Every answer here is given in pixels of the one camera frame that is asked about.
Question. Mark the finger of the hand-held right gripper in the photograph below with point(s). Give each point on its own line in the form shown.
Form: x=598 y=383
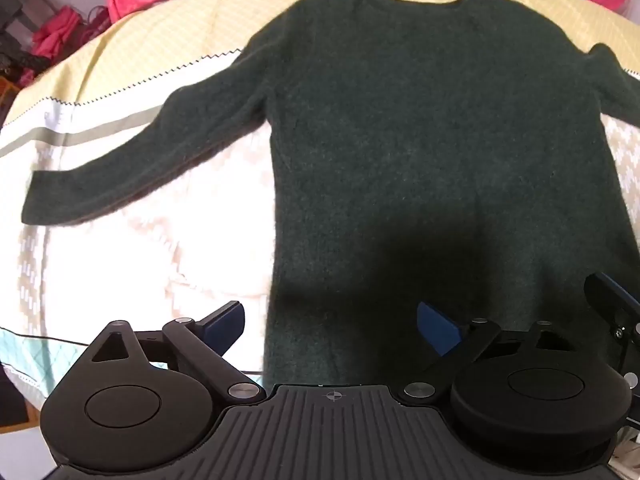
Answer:
x=607 y=295

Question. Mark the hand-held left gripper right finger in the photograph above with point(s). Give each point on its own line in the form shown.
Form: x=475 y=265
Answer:
x=437 y=330

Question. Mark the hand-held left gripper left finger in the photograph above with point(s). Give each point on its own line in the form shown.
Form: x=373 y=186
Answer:
x=227 y=327

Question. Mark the dark green sweater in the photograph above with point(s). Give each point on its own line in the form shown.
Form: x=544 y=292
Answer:
x=400 y=135

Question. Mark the pink clothes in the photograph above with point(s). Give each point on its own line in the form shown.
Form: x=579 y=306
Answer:
x=55 y=32

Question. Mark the yellow zigzag patterned bed sheet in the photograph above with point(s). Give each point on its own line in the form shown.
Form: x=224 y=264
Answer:
x=150 y=260

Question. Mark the dark red bag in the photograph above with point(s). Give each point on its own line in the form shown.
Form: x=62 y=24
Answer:
x=97 y=17

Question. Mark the dark furniture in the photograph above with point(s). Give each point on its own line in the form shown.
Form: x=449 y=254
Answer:
x=12 y=15

